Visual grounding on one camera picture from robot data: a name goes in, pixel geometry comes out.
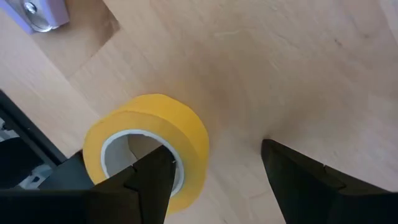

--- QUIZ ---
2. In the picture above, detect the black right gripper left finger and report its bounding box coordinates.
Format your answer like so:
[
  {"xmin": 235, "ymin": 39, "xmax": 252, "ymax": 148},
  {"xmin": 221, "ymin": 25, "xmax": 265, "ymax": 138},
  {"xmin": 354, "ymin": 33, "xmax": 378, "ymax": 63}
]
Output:
[{"xmin": 93, "ymin": 144, "xmax": 177, "ymax": 224}]

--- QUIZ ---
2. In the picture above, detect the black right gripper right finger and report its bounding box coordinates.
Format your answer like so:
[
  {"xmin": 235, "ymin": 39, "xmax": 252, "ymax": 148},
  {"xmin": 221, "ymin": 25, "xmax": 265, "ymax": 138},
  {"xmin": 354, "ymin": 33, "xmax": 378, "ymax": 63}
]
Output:
[{"xmin": 261, "ymin": 139, "xmax": 389, "ymax": 224}]

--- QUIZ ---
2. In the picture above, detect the yellow tape roll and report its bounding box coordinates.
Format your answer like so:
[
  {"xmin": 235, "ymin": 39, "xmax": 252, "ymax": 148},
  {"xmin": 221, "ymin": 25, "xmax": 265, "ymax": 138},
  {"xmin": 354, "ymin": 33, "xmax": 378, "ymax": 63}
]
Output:
[{"xmin": 82, "ymin": 93, "xmax": 210, "ymax": 215}]

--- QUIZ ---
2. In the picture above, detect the purple staple remover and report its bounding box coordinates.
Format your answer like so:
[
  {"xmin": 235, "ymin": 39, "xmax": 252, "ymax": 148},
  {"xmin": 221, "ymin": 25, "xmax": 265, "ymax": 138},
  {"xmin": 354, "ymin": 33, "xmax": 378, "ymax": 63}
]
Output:
[{"xmin": 0, "ymin": 0, "xmax": 71, "ymax": 35}]

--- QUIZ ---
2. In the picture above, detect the black aluminium table frame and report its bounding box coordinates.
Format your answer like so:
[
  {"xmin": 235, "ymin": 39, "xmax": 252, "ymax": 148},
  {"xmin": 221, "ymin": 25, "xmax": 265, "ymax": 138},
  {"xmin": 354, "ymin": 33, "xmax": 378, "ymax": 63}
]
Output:
[{"xmin": 0, "ymin": 90, "xmax": 68, "ymax": 166}]

